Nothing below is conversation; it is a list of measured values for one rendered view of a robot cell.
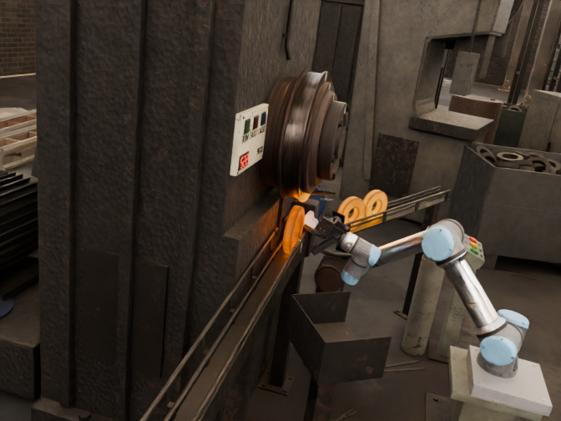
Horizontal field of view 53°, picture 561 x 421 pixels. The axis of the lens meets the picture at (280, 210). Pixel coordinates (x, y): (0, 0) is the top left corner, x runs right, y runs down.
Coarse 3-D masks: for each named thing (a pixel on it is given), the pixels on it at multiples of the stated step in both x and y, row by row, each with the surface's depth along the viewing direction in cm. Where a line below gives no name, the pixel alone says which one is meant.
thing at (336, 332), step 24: (288, 312) 172; (312, 312) 175; (336, 312) 179; (288, 336) 172; (312, 336) 155; (336, 336) 173; (312, 360) 155; (336, 360) 151; (360, 360) 154; (384, 360) 157; (312, 384) 173; (312, 408) 173
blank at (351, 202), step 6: (348, 198) 250; (354, 198) 250; (342, 204) 249; (348, 204) 248; (354, 204) 251; (360, 204) 253; (342, 210) 248; (348, 210) 250; (354, 210) 257; (360, 210) 255; (354, 216) 256; (360, 216) 256; (354, 228) 257
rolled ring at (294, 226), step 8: (296, 208) 209; (288, 216) 205; (296, 216) 205; (304, 216) 219; (288, 224) 204; (296, 224) 218; (288, 232) 204; (296, 232) 219; (288, 240) 205; (296, 240) 217; (288, 248) 207
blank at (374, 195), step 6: (372, 192) 259; (378, 192) 259; (366, 198) 258; (372, 198) 258; (378, 198) 261; (384, 198) 264; (366, 204) 257; (372, 204) 259; (378, 204) 265; (384, 204) 265; (366, 210) 258; (372, 210) 266; (378, 210) 265
